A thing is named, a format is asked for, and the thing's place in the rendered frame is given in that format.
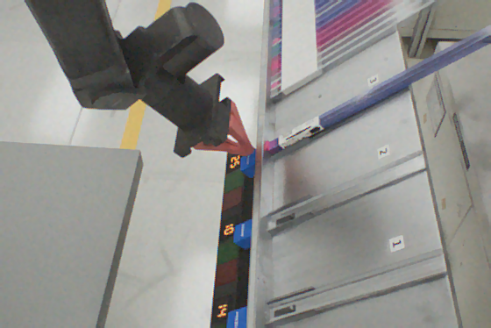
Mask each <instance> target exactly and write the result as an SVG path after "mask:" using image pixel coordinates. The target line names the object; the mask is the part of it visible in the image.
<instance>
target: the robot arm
mask: <svg viewBox="0 0 491 328"><path fill-rule="evenodd" d="M24 1H25V3H26V5H27V6H28V8H29V9H30V11H31V13H32V16H33V18H34V19H35V21H36V22H37V24H38V25H39V28H40V29H41V31H42V32H43V34H44V35H45V37H46V39H47V42H48V45H49V46H50V47H51V48H52V50H53V53H54V54H55V56H56V58H57V61H58V62H59V64H60V67H61V69H62V71H63V74H64V75H65V76H66V78H67V80H68V83H69V85H70V88H71V90H72V91H73V93H74V95H75V97H76V99H77V101H78V102H79V104H80V105H81V107H82V108H85V109H96V110H119V111H126V110H127V109H129V107H130V106H131V105H133V104H135V103H136V102H137V101H139V100H140V101H142V102H143V103H144V104H146V105H148V106H149V107H151V108H152V109H153V110H155V111H157V112H158V113H159V114H161V116H162V117H164V118H165V119H166V120H167V121H170V122H172V123H173V124H174V125H176V126H178V130H177V135H176V139H175V144H174V153H175V154H178V156H180V157H181V158H184V157H185V156H187V155H189V154H192V150H191V149H190V148H192V147H193V148H194V149H195V150H199V151H213V152H226V153H232V154H240V155H244V156H247V155H248V154H252V153H253V146H252V144H251V141H250V140H249V138H248V137H247V134H246V131H245V126H244V124H243V121H242V119H241V116H240V115H239V112H238V108H237V105H236V104H235V103H234V102H233V101H232V100H231V99H230V98H229V97H226V98H224V99H223V100H221V101H220V102H219V100H220V92H221V86H222V82H224V81H225V79H224V78H223V77H222V76H221V75H220V74H219V73H215V74H214V75H212V76H211V77H210V78H208V79H207V80H205V81H204V82H202V83H200V84H198V83H196V82H195V80H193V79H192V78H191V77H190V76H189V75H187V73H188V72H189V71H190V70H193V69H194V68H195V67H196V66H198V65H199V64H200V63H202V62H203V61H205V60H206V59H207V58H209V57H210V56H211V55H212V54H213V53H215V52H216V51H218V50H219V49H220V48H222V47H223V46H224V34H223V31H222V29H221V27H220V25H219V23H218V22H217V21H216V20H215V19H214V17H213V16H212V15H211V13H210V12H209V11H208V10H207V9H206V8H205V7H204V6H202V5H201V4H197V3H193V2H192V3H189V4H186V5H185V6H180V5H178V6H175V7H173V8H171V9H169V10H168V11H166V12H165V13H164V14H162V16H161V17H160V18H158V19H157V20H154V21H153V22H152V23H151V24H150V25H148V26H147V27H146V28H145V27H144V26H141V25H138V26H137V27H136V28H135V29H134V30H133V31H132V32H130V33H129V35H128V36H127V37H123V36H122V35H121V33H120V31H119V30H114V28H113V25H112V19H111V17H110V13H109V9H108V6H107V4H106V2H105V0H24ZM228 136H231V137H232V138H234V139H235V140H236V141H237V142H236V141H234V140H232V139H230V138H228Z"/></svg>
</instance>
